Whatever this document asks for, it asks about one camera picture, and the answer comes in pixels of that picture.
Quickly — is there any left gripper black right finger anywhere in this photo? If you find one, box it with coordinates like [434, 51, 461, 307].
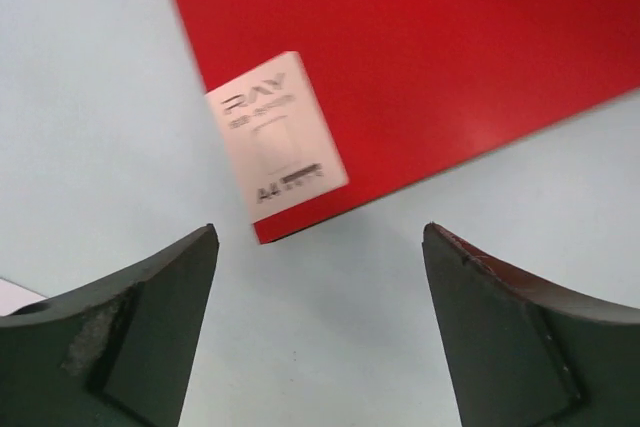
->
[423, 223, 639, 426]

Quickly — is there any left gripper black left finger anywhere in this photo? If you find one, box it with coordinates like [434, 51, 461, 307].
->
[1, 224, 219, 427]

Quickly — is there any red and black file folder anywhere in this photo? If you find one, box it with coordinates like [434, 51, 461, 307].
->
[175, 0, 639, 243]

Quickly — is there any printed text paper sheet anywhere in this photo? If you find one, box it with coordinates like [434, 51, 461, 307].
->
[0, 278, 45, 316]

